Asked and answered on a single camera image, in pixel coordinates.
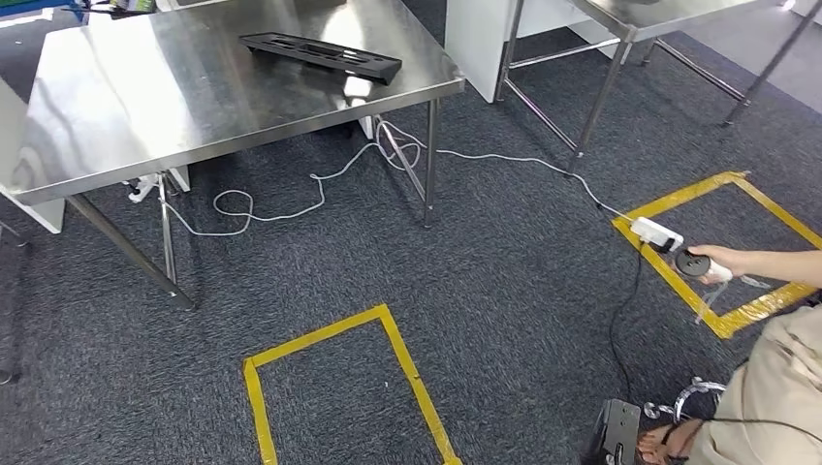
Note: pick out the large stainless steel workbench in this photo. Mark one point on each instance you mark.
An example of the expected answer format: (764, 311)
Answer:
(192, 96)

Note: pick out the white plug adapter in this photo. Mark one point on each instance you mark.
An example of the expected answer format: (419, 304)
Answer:
(142, 189)

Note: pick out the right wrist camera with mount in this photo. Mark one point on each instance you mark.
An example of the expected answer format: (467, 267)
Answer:
(616, 430)

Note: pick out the person's left hand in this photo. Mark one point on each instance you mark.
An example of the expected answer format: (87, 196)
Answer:
(729, 262)

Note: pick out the chrome stool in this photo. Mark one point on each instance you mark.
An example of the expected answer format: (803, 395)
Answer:
(690, 389)

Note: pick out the blue metal cart frame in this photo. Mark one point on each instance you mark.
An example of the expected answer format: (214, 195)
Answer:
(25, 5)

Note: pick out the white handheld controller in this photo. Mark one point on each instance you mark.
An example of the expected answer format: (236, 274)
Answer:
(692, 263)

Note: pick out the person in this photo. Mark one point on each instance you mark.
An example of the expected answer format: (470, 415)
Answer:
(770, 385)

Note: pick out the stainless steel side table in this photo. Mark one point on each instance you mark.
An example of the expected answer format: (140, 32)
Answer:
(642, 13)

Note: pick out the white panel board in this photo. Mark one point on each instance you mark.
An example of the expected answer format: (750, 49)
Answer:
(38, 215)
(472, 45)

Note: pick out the yellow floor tape square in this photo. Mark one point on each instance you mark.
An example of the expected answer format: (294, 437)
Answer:
(260, 417)

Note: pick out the white power strip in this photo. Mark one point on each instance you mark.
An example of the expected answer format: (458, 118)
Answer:
(648, 231)

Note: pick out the black plastic frame part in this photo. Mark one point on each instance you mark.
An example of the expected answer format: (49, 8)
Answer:
(385, 69)

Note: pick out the person's left forearm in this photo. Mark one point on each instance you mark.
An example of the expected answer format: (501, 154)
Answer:
(783, 266)

